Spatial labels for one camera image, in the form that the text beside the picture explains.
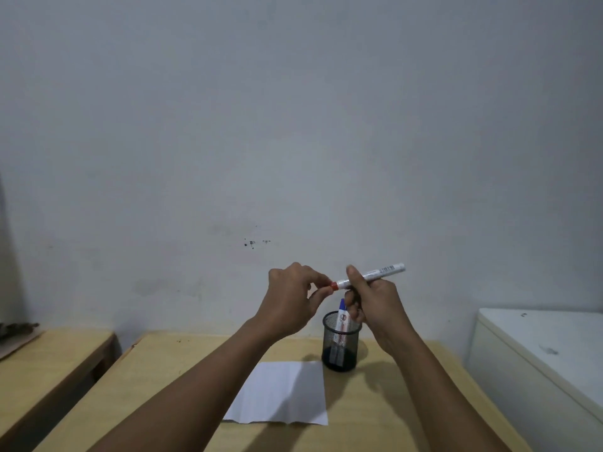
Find white paper sheet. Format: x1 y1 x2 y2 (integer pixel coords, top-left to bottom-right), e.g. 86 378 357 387
221 361 329 426

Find person's right forearm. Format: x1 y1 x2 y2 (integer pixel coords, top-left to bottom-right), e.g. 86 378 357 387
388 333 513 452

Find person's left forearm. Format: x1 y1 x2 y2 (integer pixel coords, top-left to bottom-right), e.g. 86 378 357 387
88 318 275 452

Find white cabinet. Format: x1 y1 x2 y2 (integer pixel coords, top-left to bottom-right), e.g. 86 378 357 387
465 308 603 452

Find blue capped white marker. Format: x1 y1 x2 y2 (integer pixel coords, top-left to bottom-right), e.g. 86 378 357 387
331 299 350 366

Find cardboard piece with debris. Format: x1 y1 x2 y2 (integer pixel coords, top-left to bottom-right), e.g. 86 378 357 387
0 322 42 361

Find person's right hand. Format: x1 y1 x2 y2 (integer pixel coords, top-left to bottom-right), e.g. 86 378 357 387
344 265 417 357

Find white marker pen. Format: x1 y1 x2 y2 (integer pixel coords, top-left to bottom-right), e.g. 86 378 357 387
336 263 406 289

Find black mesh pen holder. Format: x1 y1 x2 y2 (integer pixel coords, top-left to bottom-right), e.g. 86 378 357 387
322 311 362 373

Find person's left hand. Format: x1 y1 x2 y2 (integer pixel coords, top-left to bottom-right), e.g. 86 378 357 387
255 262 334 343

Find wooden side table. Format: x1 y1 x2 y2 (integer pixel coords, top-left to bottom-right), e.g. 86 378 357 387
0 328 117 448

